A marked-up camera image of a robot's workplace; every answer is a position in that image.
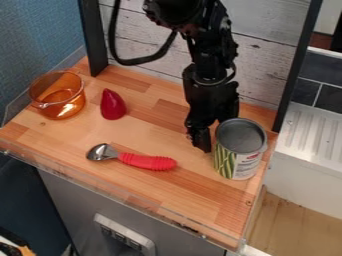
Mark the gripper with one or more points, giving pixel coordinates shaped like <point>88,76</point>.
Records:
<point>209,96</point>

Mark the silver can with striped label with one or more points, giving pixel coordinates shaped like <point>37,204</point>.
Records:
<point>238,150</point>

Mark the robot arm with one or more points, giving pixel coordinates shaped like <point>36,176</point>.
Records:
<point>202,30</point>

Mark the red toy pepper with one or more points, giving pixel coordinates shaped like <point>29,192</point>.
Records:
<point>112,106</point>

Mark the white toy sink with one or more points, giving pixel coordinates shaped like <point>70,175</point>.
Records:
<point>307,156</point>

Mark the orange transparent pot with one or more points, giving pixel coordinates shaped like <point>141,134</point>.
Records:
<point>58,96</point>

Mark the black frame post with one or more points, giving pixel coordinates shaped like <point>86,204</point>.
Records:
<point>296,63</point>
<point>94,36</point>

